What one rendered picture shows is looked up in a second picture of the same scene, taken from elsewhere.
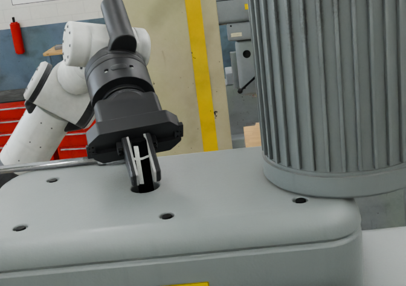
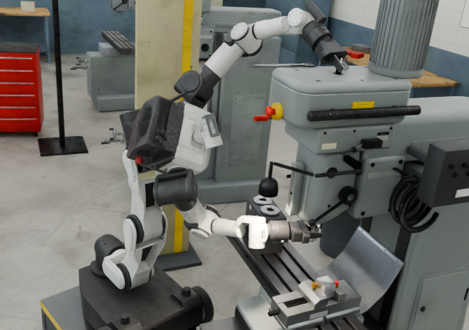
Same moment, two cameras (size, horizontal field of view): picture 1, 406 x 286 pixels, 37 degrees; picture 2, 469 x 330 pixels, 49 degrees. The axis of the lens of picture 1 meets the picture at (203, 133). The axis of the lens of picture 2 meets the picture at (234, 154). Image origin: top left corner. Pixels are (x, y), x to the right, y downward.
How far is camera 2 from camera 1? 1.42 m
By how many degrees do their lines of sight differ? 27
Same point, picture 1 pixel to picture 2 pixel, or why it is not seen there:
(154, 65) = (160, 32)
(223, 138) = not seen: hidden behind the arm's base
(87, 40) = (306, 17)
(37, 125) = (234, 52)
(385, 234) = not seen: hidden behind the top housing
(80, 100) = (258, 42)
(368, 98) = (421, 47)
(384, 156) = (419, 66)
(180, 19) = (180, 5)
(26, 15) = not seen: outside the picture
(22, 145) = (224, 61)
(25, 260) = (328, 89)
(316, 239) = (404, 88)
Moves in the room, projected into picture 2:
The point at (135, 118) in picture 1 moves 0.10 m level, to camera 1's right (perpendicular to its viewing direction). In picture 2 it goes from (336, 48) to (359, 48)
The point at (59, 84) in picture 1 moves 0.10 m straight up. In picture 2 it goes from (252, 34) to (255, 8)
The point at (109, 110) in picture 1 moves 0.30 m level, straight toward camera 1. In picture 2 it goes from (326, 45) to (395, 63)
